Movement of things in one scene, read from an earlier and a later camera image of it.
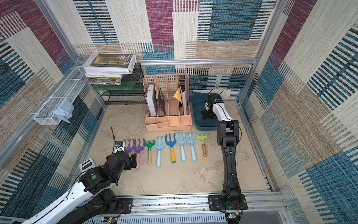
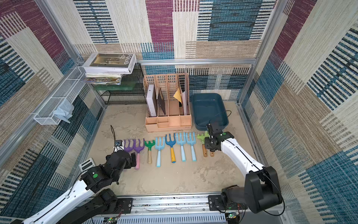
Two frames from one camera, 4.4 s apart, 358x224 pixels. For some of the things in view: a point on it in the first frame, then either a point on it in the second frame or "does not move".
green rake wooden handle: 149,145 does not move
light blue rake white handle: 181,143 does not move
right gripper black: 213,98 -> 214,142
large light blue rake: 159,146 does not move
